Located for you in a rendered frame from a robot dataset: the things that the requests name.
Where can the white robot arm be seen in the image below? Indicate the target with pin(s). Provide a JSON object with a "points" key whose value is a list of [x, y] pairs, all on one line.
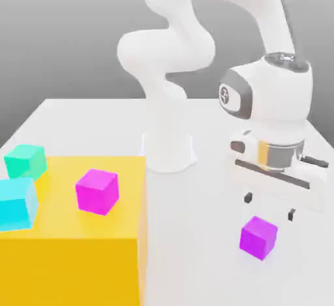
{"points": [[167, 50]]}

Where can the small purple cube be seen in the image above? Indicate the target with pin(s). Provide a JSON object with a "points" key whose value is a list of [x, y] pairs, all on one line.
{"points": [[257, 239]]}

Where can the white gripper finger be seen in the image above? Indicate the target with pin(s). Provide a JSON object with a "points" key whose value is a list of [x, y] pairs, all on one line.
{"points": [[248, 198], [291, 214]]}

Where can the small green cube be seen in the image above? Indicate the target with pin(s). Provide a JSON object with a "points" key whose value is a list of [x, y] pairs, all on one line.
{"points": [[24, 161]]}

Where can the small cyan cube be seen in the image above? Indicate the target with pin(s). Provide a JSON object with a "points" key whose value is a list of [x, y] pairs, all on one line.
{"points": [[14, 206]]}

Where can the small magenta cube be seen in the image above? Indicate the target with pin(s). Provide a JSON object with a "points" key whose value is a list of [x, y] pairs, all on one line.
{"points": [[96, 193]]}

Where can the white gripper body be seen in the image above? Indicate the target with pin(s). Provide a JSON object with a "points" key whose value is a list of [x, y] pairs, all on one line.
{"points": [[271, 184]]}

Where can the large yellow box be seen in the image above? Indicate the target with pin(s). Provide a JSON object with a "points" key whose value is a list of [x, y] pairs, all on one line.
{"points": [[78, 259]]}

